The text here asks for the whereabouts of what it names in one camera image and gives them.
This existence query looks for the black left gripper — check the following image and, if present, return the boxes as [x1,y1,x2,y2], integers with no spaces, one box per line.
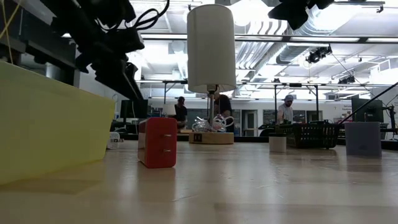
[75,29,146,101]

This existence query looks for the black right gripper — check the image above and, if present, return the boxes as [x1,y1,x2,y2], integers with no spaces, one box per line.
[267,0,335,31]

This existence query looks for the teal and white charger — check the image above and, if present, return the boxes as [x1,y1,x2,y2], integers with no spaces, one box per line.
[106,131,124,150]

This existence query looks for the red wall charger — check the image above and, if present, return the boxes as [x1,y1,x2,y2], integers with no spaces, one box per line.
[137,116,178,169]

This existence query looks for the black computer monitor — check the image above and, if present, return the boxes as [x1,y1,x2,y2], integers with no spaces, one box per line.
[351,98,384,123]
[119,99,149,119]

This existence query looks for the black ceiling spotlight cluster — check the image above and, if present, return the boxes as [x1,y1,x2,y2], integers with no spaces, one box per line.
[305,45,333,65]

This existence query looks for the small white background lamp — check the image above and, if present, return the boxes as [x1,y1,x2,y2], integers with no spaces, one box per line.
[161,103,177,118]

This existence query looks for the person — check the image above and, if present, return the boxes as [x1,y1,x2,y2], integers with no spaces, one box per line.
[174,96,188,130]
[276,95,295,124]
[214,93,234,133]

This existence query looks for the yellow translucent plastic bin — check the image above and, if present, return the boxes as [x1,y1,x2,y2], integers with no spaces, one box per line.
[0,60,116,187]

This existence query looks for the white cylindrical lamp shade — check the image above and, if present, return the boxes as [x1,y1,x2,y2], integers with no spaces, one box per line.
[187,4,237,94]

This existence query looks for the metal lamp pole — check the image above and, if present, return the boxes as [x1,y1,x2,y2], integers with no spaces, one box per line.
[207,84,217,125]

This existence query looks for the round wooden lamp base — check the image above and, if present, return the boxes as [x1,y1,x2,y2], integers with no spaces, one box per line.
[188,131,235,145]

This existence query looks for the background door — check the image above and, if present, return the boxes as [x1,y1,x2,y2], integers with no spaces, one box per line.
[242,109,258,137]

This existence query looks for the black plastic mesh basket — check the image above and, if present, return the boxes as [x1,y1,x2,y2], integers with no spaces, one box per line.
[275,123,342,149]

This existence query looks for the lavender cube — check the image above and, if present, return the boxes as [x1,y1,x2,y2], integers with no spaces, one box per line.
[345,121,382,157]

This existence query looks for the long ceiling light rail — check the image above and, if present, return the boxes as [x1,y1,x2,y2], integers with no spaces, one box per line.
[136,30,398,44]

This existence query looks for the silver ceiling duct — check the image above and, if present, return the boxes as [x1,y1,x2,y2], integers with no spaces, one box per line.
[275,9,346,65]

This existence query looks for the black metal background frame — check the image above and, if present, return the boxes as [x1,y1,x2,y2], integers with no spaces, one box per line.
[273,82,320,125]

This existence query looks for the bundled clear lamp cable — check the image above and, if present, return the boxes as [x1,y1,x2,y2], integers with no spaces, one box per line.
[192,114,236,133]

